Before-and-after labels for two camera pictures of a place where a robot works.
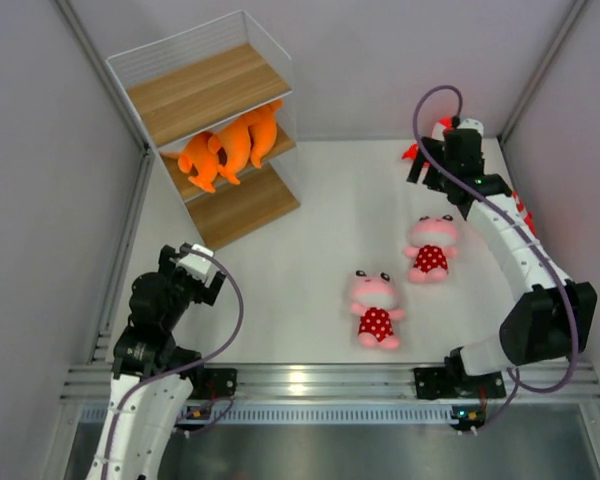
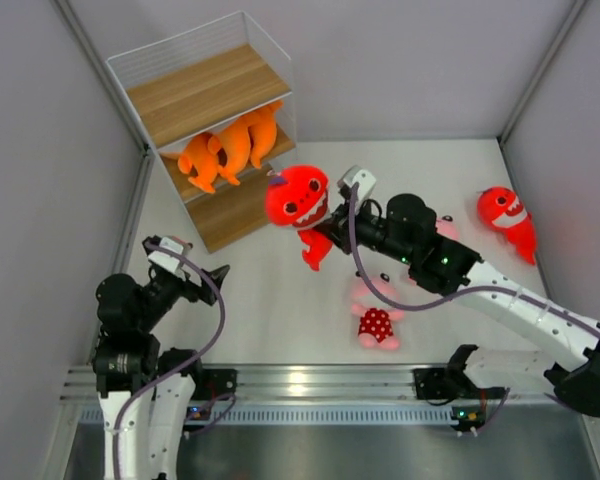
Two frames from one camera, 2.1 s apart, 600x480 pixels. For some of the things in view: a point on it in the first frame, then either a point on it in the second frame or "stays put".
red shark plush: x=443 y=124 → x=296 y=196
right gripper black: x=433 y=148 → x=338 y=228
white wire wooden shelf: x=205 y=79 stays put
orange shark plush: x=236 y=141 stays put
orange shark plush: x=262 y=127 stays put
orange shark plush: x=197 y=154 stays put
